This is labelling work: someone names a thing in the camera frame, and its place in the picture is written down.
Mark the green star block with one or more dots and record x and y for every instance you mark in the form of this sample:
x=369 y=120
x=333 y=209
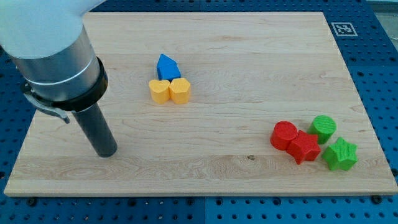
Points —
x=341 y=155

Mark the green cylinder block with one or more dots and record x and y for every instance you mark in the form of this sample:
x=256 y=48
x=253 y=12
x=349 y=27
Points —
x=324 y=127

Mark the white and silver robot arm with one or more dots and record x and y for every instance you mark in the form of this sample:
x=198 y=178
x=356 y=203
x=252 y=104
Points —
x=48 y=43

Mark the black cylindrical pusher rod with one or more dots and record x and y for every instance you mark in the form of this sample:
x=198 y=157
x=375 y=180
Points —
x=97 y=131

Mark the light wooden board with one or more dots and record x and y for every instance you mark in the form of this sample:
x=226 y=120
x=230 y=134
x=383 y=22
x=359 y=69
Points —
x=248 y=71

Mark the blue house-shaped block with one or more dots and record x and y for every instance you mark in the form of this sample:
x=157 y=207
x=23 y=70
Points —
x=167 y=68

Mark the yellow heart block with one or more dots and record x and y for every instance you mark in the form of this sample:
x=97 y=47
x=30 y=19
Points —
x=159 y=91

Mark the red star block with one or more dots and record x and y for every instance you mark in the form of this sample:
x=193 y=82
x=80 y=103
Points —
x=304 y=147

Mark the white fiducial marker tag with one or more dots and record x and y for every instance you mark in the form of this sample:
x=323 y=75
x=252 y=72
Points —
x=344 y=29

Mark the yellow hexagon block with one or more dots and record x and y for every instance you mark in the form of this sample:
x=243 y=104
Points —
x=180 y=90

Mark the red cylinder block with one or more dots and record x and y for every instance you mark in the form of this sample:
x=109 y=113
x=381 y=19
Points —
x=283 y=134

